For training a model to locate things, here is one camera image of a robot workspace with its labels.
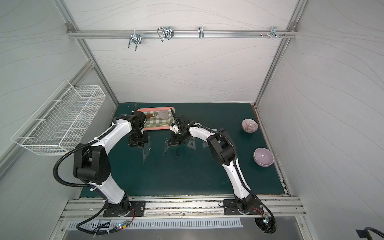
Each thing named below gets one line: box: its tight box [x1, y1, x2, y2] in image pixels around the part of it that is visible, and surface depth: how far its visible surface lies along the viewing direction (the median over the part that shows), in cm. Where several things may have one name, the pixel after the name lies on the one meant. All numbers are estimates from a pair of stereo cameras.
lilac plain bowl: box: [253, 147, 275, 168], surface depth 90 cm
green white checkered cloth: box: [143, 109, 175, 128], surface depth 110 cm
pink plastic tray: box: [137, 106, 176, 131], surface depth 113 cm
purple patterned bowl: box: [241, 118, 259, 134], surface depth 106 cm
